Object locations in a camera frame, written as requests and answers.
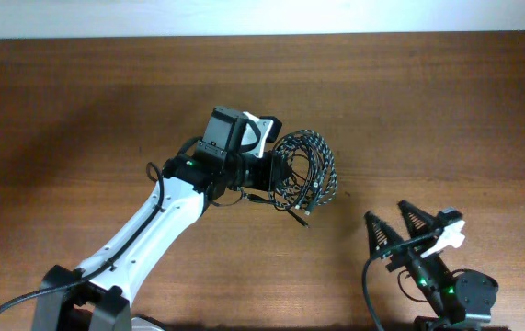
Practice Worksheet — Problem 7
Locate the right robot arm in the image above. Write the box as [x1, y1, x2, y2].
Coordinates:
[361, 200, 499, 330]

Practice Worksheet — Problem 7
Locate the black white braided cable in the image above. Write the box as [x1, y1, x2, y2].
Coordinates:
[268, 129, 338, 217]

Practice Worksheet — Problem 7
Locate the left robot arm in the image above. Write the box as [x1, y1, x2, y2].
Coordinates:
[32, 152, 292, 331]

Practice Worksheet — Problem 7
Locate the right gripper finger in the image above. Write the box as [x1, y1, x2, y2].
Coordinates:
[364, 211, 404, 259]
[397, 200, 441, 238]

